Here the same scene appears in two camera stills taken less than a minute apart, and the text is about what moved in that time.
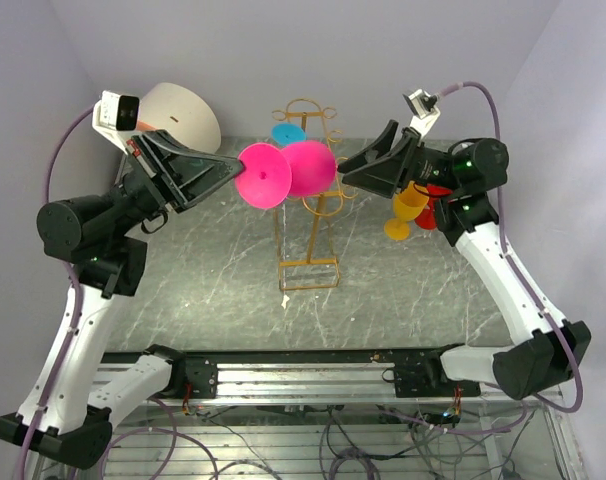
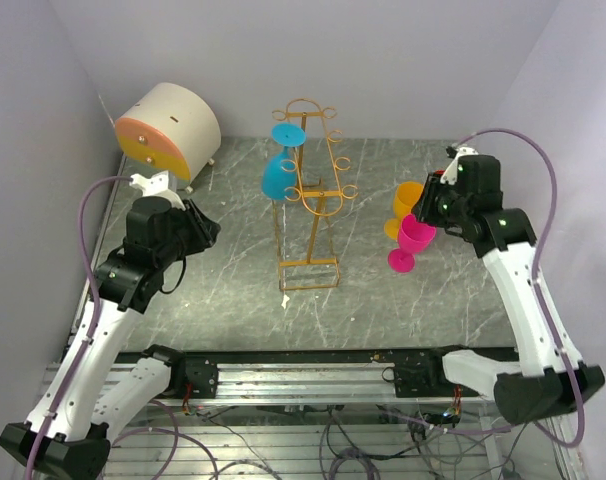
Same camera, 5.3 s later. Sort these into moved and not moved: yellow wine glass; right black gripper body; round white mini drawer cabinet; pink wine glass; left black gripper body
Moved: right black gripper body; pink wine glass; left black gripper body
Not moved: yellow wine glass; round white mini drawer cabinet
